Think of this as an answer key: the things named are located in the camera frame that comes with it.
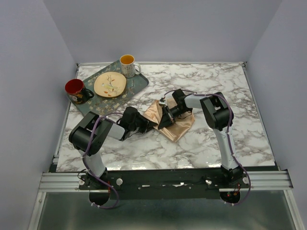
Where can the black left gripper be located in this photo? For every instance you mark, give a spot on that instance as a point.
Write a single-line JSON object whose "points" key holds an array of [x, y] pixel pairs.
{"points": [[147, 125]]}

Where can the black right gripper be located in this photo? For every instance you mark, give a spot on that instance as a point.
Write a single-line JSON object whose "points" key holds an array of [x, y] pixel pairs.
{"points": [[166, 120]]}

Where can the peach cloth napkin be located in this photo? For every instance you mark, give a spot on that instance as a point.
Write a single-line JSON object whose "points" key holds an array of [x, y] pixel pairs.
{"points": [[177, 130]]}

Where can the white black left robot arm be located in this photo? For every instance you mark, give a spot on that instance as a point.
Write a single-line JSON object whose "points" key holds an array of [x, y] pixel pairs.
{"points": [[90, 133]]}

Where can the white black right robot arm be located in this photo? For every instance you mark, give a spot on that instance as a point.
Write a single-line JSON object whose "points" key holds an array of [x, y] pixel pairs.
{"points": [[218, 116]]}

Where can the white mug yellow inside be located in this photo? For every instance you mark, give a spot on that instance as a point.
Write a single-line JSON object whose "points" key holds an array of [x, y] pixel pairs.
{"points": [[129, 67]]}

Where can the black mug red inside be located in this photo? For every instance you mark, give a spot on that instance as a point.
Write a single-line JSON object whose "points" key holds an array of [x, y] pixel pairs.
{"points": [[77, 92]]}

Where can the cream bird plate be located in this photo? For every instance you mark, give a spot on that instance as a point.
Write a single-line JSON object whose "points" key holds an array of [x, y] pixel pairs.
{"points": [[110, 84]]}

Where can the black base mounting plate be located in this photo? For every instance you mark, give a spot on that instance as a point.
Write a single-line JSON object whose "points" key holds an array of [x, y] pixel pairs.
{"points": [[209, 183]]}

